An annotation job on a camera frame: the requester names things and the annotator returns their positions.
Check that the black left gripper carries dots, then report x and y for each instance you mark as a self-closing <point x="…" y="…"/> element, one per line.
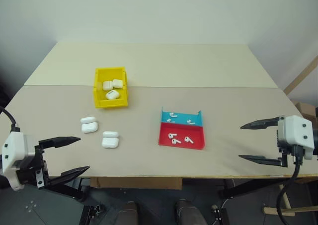
<point x="37" y="168"/>

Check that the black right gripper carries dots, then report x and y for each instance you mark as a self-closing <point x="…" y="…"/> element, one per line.
<point x="285" y="158"/>

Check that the white earbud case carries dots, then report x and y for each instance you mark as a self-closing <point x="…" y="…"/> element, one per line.
<point x="110" y="141"/>
<point x="117" y="83"/>
<point x="107" y="85"/>
<point x="89" y="127"/>
<point x="112" y="95"/>

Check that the white earbud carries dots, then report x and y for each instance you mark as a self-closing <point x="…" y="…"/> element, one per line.
<point x="188" y="139"/>
<point x="173" y="115"/>
<point x="176" y="141"/>
<point x="171" y="121"/>
<point x="190" y="122"/>
<point x="171" y="135"/>

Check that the brown cardboard box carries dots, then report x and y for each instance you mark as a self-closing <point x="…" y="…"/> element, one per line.
<point x="306" y="110"/>

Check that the yellow plastic bin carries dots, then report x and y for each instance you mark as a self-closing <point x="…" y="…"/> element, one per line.
<point x="99" y="96"/>

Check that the black table leg brace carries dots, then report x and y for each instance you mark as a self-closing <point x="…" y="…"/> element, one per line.
<point x="248" y="189"/>
<point x="72" y="192"/>

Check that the cardboard sheet under table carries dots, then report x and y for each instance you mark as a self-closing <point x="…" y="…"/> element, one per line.
<point x="136" y="183"/>

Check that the slanted wooden beam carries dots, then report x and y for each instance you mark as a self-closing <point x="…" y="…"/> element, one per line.
<point x="300" y="74"/>

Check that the red plastic tray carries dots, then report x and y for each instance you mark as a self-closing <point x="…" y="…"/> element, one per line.
<point x="181" y="146"/>

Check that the blue plastic tray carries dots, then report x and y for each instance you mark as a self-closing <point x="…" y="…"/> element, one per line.
<point x="182" y="115"/>

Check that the dark rounded shape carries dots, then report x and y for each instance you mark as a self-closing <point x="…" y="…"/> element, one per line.
<point x="188" y="212"/>

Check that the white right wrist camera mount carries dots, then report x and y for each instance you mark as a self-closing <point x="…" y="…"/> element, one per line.
<point x="295" y="130"/>

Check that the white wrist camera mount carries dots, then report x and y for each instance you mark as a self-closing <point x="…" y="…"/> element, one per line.
<point x="15" y="145"/>
<point x="295" y="130"/>

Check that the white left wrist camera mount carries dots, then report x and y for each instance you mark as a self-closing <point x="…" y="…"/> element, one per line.
<point x="15" y="145"/>

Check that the light wooden frame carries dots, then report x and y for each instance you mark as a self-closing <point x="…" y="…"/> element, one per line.
<point x="288" y="210"/>

